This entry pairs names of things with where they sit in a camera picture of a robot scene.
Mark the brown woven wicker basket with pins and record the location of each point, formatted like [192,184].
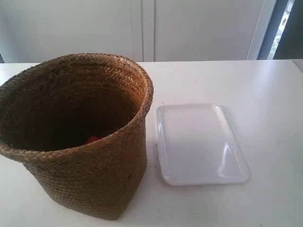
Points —
[48,111]

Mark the red plastic pieces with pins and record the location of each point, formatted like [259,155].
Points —
[91,139]

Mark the white rectangular plastic tray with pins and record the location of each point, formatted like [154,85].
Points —
[197,146]

